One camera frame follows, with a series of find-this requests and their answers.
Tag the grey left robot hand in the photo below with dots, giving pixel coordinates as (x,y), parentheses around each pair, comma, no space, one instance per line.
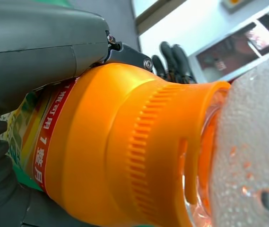
(35,44)

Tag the orange bottle with clear cap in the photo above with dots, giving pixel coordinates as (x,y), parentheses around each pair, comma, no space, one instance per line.
(89,141)

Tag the white framed glass panel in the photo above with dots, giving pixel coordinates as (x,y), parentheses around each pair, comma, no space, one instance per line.
(231,53)

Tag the grey box with orange part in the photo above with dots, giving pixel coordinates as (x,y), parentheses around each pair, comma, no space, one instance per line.
(237,4)

